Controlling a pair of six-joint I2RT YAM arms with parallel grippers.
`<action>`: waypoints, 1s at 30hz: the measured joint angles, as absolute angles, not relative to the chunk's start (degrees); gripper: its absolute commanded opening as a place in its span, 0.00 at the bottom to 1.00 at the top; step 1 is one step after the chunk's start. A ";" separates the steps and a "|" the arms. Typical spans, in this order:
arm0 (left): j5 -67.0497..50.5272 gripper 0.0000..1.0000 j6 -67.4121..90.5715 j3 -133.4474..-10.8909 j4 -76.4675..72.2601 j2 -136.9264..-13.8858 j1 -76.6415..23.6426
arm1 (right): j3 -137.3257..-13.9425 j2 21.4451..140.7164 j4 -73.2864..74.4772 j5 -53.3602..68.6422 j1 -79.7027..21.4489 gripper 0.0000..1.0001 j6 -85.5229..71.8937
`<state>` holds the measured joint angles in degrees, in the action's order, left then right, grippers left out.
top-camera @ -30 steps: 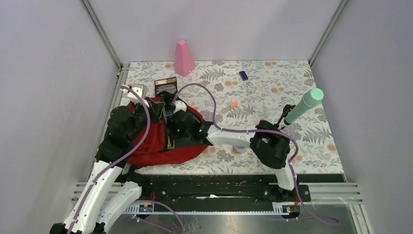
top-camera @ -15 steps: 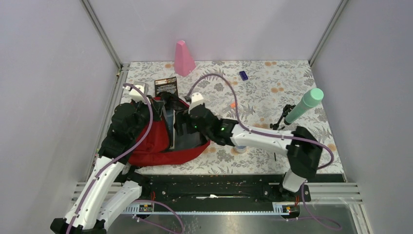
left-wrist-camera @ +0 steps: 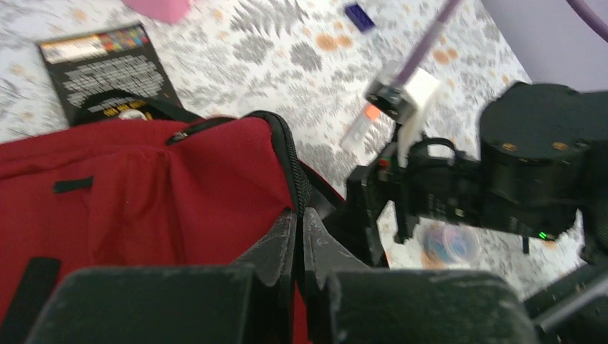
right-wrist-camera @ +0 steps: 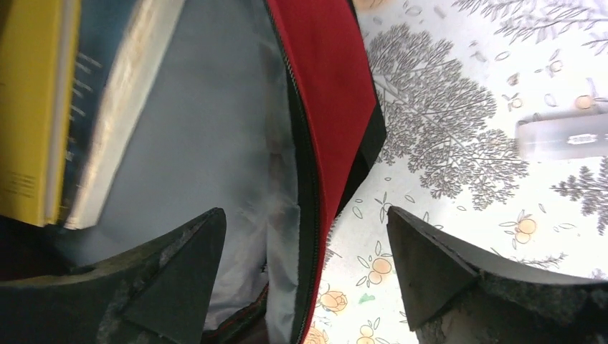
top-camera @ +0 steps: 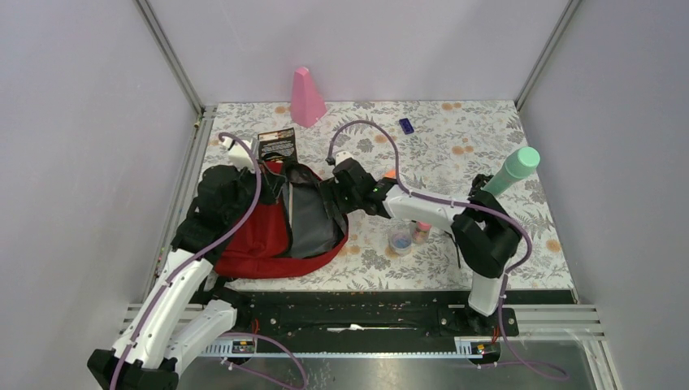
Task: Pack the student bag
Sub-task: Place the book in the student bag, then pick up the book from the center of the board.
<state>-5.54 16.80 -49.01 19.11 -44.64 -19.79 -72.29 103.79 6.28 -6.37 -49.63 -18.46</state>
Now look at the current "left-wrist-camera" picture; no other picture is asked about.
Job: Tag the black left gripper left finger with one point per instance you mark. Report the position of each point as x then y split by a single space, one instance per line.
247 301

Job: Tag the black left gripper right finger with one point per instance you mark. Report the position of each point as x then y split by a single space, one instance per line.
350 302

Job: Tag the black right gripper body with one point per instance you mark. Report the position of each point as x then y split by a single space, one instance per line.
531 179

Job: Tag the red student backpack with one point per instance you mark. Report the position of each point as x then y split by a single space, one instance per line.
135 193

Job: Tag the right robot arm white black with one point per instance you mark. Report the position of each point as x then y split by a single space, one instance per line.
595 226

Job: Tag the clear cup with colourful bits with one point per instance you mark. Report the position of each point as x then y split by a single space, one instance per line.
447 244

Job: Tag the small purple eraser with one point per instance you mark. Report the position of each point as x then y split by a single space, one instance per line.
358 17

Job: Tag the floral table mat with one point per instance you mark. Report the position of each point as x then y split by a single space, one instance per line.
305 61

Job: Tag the pink cone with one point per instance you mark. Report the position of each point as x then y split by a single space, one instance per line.
168 11

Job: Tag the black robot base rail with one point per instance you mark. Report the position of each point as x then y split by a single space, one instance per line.
573 309

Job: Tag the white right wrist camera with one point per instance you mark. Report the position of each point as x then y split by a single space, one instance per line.
406 105

